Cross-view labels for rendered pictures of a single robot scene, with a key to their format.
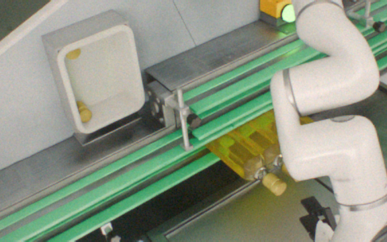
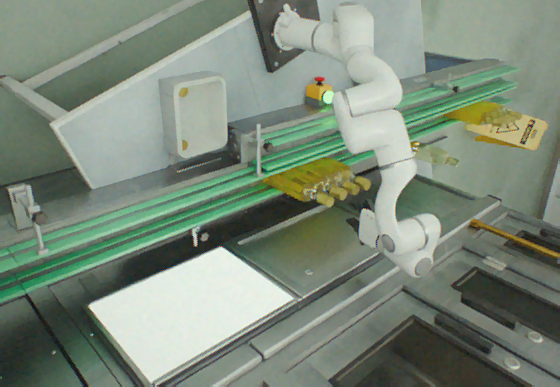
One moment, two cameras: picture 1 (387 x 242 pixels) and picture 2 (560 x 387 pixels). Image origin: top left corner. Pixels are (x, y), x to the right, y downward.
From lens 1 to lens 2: 0.53 m
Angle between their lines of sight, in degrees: 17
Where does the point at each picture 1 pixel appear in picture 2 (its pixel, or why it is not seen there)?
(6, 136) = (120, 155)
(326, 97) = (370, 103)
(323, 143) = (371, 122)
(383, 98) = not seen: hidden behind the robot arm
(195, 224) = (263, 238)
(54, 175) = (157, 186)
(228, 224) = (288, 237)
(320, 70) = (365, 87)
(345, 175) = (385, 142)
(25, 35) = (148, 75)
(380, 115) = not seen: hidden behind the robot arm
